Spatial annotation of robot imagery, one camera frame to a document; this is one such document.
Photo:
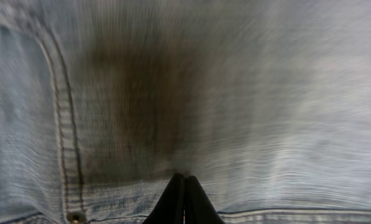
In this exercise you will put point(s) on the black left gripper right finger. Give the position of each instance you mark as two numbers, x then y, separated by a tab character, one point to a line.
198	208

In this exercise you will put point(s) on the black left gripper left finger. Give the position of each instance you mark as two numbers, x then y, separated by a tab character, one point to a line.
170	207

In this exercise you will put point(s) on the light blue denim shorts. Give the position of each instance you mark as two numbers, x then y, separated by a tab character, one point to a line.
267	103

